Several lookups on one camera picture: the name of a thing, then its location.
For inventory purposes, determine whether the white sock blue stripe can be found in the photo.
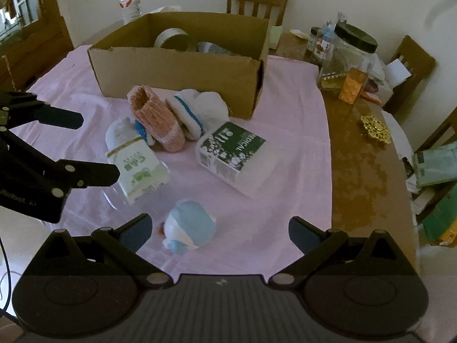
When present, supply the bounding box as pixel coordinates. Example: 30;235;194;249
166;89;231;141

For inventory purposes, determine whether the clear plastic water bottle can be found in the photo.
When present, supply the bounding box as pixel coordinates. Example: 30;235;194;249
118;0;141;25

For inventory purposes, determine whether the small jar black lid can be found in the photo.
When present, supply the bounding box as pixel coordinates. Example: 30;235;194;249
307;27;325;58

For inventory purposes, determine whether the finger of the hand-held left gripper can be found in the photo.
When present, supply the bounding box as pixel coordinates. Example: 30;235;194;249
0;130;121;197
0;91;85;131

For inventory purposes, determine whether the large clear tape roll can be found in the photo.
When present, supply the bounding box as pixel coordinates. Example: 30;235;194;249
154;28;197;52

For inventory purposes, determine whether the brown cardboard box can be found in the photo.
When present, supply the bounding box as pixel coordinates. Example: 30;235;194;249
87;11;269;120

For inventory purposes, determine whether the dark green white box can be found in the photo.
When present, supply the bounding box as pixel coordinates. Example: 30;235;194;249
196;121;277;199

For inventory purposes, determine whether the small bottle blue label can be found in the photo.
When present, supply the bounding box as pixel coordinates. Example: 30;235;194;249
320;25;336;49

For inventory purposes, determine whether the brown wooden desktop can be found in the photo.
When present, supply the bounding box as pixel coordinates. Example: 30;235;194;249
27;18;424;276

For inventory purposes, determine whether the yellow foil packet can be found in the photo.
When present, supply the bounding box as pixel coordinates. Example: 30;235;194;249
319;73;345;91

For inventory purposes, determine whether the green printed packet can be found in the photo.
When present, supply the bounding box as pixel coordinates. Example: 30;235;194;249
413;141;457;188

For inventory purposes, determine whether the white sock blue knit cuff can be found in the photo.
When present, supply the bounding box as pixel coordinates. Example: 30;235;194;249
105;116;157;151

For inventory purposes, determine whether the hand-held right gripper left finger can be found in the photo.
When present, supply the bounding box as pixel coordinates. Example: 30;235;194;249
37;213;175;288

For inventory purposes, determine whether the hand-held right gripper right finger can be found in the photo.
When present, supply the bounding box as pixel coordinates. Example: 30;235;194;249
268;216;411;289

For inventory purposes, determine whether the large jar black lid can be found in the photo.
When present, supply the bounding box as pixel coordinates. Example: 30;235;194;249
318;22;378;91

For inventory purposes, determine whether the pink knitted sock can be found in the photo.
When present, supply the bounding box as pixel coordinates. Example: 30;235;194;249
127;85;186;154

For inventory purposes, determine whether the white paper sheet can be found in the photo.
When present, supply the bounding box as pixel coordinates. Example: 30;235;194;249
384;59;412;89

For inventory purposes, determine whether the wooden glass door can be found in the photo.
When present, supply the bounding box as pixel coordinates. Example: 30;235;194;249
0;0;75;90

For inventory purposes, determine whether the gold ornament coaster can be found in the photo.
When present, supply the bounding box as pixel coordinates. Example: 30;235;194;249
360;114;392;144

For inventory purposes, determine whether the orange pill blister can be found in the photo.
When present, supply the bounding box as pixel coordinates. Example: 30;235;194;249
338;67;369;105

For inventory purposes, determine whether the pink table cloth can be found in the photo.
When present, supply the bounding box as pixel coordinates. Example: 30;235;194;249
0;45;333;276

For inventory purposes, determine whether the colourful printed carton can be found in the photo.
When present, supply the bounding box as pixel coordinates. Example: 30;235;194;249
421;186;457;247

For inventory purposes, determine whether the light green white box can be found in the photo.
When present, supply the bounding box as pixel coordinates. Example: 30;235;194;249
105;136;170;206

